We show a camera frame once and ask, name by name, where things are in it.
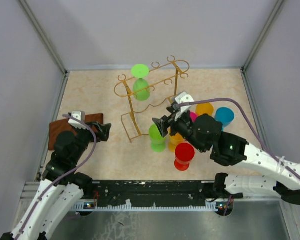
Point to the green wine glass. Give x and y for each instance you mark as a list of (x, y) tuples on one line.
[(158, 143), (140, 71)]

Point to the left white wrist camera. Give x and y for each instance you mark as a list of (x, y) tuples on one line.
[(77, 118)]

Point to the magenta wine glass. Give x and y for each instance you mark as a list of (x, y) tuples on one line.
[(193, 116)]

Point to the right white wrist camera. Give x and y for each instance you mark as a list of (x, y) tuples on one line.
[(180, 105)]

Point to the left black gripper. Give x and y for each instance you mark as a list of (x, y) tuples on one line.
[(102, 135)]

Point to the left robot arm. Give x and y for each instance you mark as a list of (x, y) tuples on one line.
[(52, 180)]

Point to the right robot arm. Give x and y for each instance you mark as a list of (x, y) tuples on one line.
[(277, 178)]

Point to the blue wine glass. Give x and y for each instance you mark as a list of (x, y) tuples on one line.
[(225, 116)]

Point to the orange wine glass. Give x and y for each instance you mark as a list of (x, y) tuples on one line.
[(174, 141), (204, 108)]

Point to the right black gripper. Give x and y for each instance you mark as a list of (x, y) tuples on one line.
[(163, 125)]

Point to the red wine glass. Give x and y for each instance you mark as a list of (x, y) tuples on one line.
[(184, 154)]

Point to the gold wire glass rack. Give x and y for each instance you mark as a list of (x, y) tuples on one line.
[(163, 82)]

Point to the brown folded cloth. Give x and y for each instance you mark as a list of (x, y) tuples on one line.
[(59, 126)]

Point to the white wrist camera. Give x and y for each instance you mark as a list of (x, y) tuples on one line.
[(77, 118), (180, 105)]

